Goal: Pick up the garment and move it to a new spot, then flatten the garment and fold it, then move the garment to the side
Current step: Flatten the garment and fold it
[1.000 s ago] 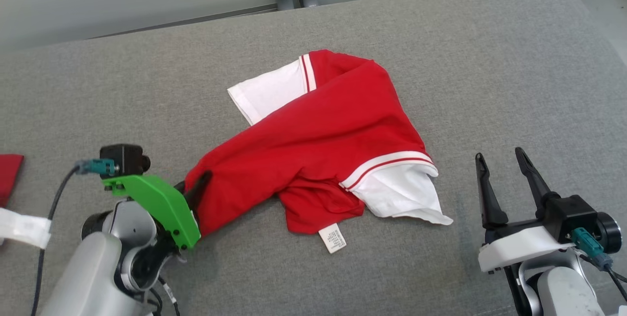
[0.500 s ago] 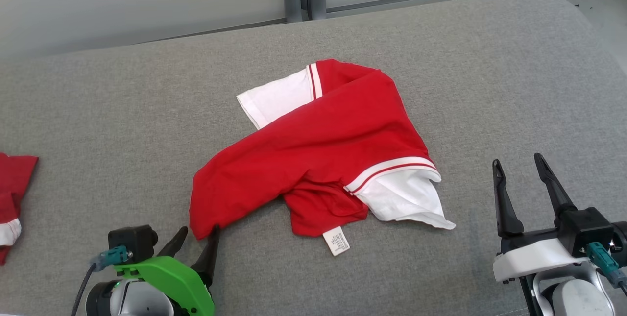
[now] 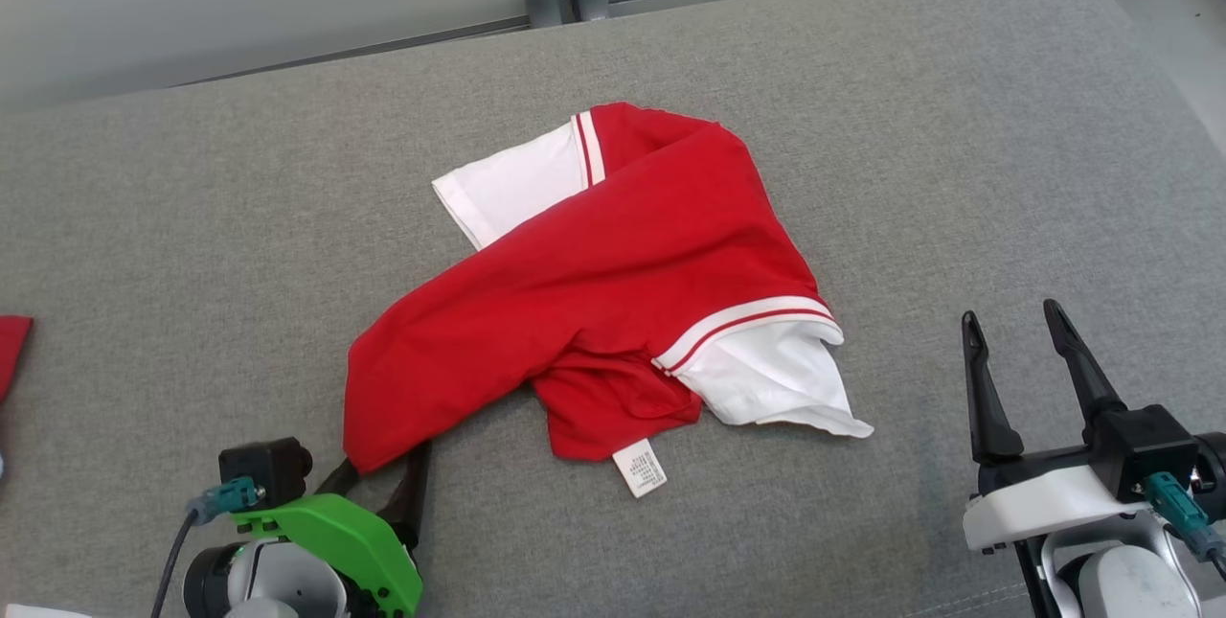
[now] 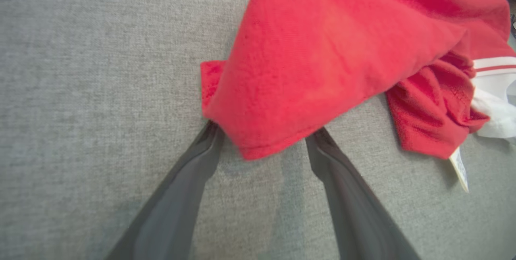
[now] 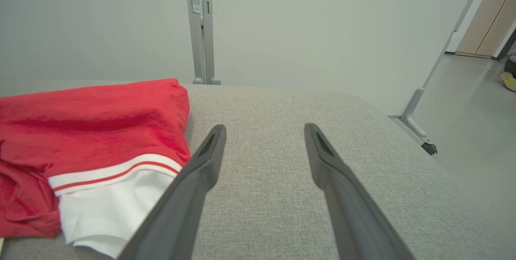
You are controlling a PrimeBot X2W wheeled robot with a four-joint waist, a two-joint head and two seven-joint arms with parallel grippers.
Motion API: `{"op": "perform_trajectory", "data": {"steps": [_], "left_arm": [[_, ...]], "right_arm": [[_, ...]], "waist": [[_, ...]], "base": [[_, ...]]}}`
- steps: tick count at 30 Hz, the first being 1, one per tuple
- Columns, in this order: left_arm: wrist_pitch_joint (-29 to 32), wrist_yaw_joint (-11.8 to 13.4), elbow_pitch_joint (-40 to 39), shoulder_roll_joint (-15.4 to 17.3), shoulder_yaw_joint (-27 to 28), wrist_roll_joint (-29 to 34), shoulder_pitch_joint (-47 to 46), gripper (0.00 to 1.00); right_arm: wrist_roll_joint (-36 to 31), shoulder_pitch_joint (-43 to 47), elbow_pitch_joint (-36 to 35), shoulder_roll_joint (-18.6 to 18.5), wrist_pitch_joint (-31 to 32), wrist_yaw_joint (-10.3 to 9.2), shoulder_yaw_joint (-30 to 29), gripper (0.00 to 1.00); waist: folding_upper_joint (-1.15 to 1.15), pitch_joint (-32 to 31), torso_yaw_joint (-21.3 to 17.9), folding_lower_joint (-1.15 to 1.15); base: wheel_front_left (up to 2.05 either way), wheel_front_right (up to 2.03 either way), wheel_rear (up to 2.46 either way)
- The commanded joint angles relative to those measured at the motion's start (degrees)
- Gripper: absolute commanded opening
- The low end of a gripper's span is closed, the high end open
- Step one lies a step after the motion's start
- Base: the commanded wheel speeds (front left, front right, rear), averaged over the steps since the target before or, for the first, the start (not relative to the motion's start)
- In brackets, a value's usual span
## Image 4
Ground grey fabric sofa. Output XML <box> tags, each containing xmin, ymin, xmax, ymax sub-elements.
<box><xmin>0</xmin><ymin>0</ymin><xmax>516</xmax><ymax>260</ymax></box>

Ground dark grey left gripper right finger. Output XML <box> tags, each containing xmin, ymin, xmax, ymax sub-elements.
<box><xmin>305</xmin><ymin>127</ymin><xmax>422</xmax><ymax>260</ymax></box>

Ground red garment with white band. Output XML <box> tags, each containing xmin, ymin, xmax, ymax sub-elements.
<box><xmin>385</xmin><ymin>52</ymin><xmax>516</xmax><ymax>193</ymax></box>

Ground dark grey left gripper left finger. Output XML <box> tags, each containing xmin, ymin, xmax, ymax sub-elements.
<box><xmin>106</xmin><ymin>120</ymin><xmax>225</xmax><ymax>260</ymax></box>

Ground red Bulls basketball jersey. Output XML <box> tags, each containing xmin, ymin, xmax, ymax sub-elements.
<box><xmin>200</xmin><ymin>0</ymin><xmax>516</xmax><ymax>160</ymax></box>

